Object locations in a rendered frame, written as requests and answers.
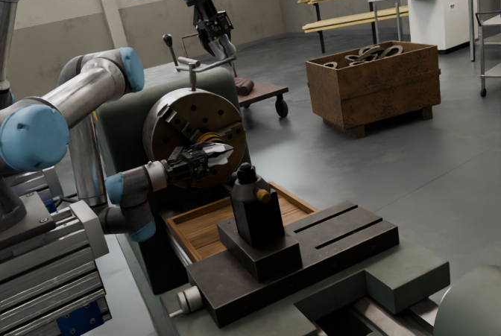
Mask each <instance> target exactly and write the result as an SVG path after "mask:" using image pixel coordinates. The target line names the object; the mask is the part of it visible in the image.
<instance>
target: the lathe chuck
mask: <svg viewBox="0 0 501 336"><path fill-rule="evenodd" d="M196 90H197V91H194V92H189V91H192V89H185V90H181V91H179V92H176V93H173V94H171V95H170V96H168V97H167V98H165V99H164V100H162V101H161V102H160V103H159V104H158V105H157V106H156V108H155V109H154V111H153V112H152V114H151V116H150V118H149V119H148V123H147V125H146V128H145V148H146V151H147V154H148V157H149V159H150V161H151V162H156V161H158V162H159V161H160V160H163V159H165V160H166V161H167V160H168V158H169V157H170V156H171V154H172V152H173V151H174V149H175V148H176V147H181V146H184V147H185V150H187V149H188V148H187V138H186V137H185V136H183V135H182V134H181V133H180V132H178V131H177V130H176V129H175V128H173V127H172V126H171V125H170V124H169V123H168V122H167V121H165V120H164V119H163V118H162V117H160V113H161V112H162V111H163V110H164V109H165V108H166V107H170V108H171V109H172V110H174V111H175V112H177V113H178V114H179V115H181V116H182V117H183V118H184V119H185V120H187V121H188V122H189V123H190V124H192V125H193V126H194V127H195V128H196V129H197V128H203V129H204V132H205V133H207V129H208V130H209V131H210V132H211V131H214V130H217V129H219V128H221V127H224V126H226V125H228V124H232V123H233V122H236V121H239V120H241V119H242V116H241V114H240V113H239V111H238V110H237V109H236V107H235V106H234V105H233V104H232V103H231V102H229V101H228V100H227V99H226V98H223V97H221V96H220V95H217V94H214V93H211V92H208V91H205V90H202V89H196ZM246 140H247V136H246V129H245V135H243V136H240V137H238V138H236V139H235V141H234V142H231V143H230V144H229V146H231V147H233V149H234V151H233V152H232V153H231V155H230V156H229V157H228V158H227V161H228V162H227V164H224V165H216V166H215V167H214V169H212V170H211V172H209V173H208V174H210V175H211V177H209V178H206V179H204V184H203V188H199V187H198V188H197V190H201V189H206V188H211V187H213V186H216V185H218V184H219V183H221V182H223V181H224V180H226V179H227V178H228V177H229V176H230V175H231V174H232V173H233V172H234V171H235V170H236V168H237V167H238V165H239V163H240V162H241V160H242V157H243V155H244V152H245V147H246ZM187 180H188V179H186V180H182V181H180V182H177V183H173V184H174V185H176V186H178V187H181V188H186V184H187Z"/></svg>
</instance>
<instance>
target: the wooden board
mask: <svg viewBox="0 0 501 336"><path fill-rule="evenodd" d="M268 184H269V185H270V188H272V189H274V190H275V191H277V196H278V200H279V205H280V211H281V216H282V220H283V226H285V225H288V224H290V223H293V222H295V221H298V220H300V219H302V218H305V217H307V216H310V215H313V214H315V213H316V212H319V211H320V210H318V209H316V208H315V207H314V206H312V205H310V204H308V203H307V202H305V201H304V200H302V199H300V198H299V197H297V196H295V195H294V194H292V193H291V192H289V191H287V190H285V189H284V188H282V187H281V186H279V185H277V184H276V183H274V182H272V181H269V182H268ZM231 217H234V214H233V207H232V204H231V200H230V196H229V197H226V198H223V199H220V200H217V201H215V202H212V203H209V204H207V205H205V206H201V207H198V208H196V209H193V210H191V211H188V212H184V213H183V214H180V215H177V216H174V217H172V218H169V219H166V221H167V224H168V228H169V231H170V233H171V234H172V235H173V236H174V238H175V239H176V241H177V242H178V244H179V245H180V246H181V248H182V249H183V251H184V252H185V254H186V255H187V256H188V257H189V259H190V261H191V262H192V263H195V262H197V261H200V260H202V259H205V258H207V257H210V256H213V255H215V254H217V253H220V252H222V251H224V250H227V248H226V247H225V246H224V245H223V244H222V243H221V240H220V237H219V234H218V228H217V225H216V224H217V223H218V222H221V221H224V220H226V219H228V218H231Z"/></svg>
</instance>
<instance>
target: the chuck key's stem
mask: <svg viewBox="0 0 501 336"><path fill-rule="evenodd" d="M193 69H196V65H195V63H189V83H190V84H191V87H192V92H194V91H196V87H195V84H196V83H197V78H196V72H193V71H192V70H193Z"/></svg>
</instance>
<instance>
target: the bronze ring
mask: <svg viewBox="0 0 501 336"><path fill-rule="evenodd" d="M198 142H214V143H220V144H225V145H226V142H225V141H224V140H223V139H222V138H221V137H220V136H219V135H218V134H216V133H205V134H203V135H202V136H201V137H200V138H199V139H198V140H197V142H196V143H198ZM218 153H222V152H215V153H213V154H212V155H209V156H216V155H217V154H218ZM207 157H208V156H207Z"/></svg>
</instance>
